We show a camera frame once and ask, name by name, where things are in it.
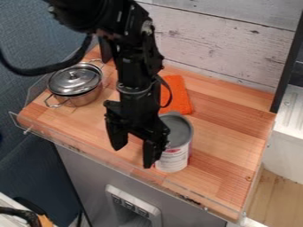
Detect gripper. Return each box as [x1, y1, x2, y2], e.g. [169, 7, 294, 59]
[101, 82, 172, 169]

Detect silver can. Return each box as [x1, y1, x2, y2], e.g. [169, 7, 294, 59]
[153, 111, 196, 174]

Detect orange cloth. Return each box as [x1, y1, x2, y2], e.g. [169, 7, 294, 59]
[157, 74, 195, 116]

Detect silver pot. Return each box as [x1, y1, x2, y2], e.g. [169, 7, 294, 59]
[43, 58, 107, 109]

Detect silver lid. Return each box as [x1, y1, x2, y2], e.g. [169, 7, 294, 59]
[47, 65, 104, 97]

